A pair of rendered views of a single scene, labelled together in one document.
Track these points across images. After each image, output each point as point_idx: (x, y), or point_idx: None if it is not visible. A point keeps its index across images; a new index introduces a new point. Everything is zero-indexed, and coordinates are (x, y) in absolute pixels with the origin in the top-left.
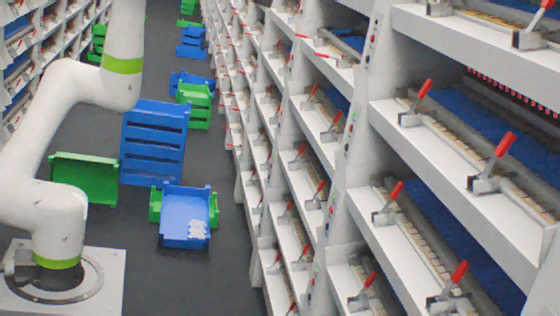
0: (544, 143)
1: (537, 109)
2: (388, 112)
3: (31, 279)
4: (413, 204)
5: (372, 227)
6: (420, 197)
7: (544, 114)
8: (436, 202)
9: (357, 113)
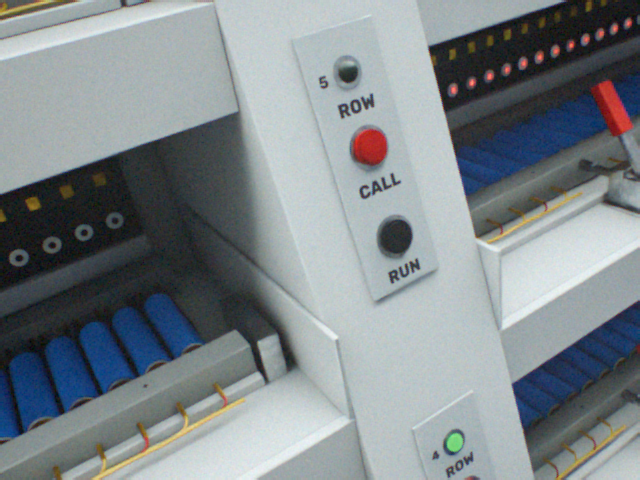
0: (634, 69)
1: (563, 54)
2: (577, 260)
3: None
4: (601, 382)
5: None
6: (542, 391)
7: (578, 51)
8: (555, 357)
9: (469, 424)
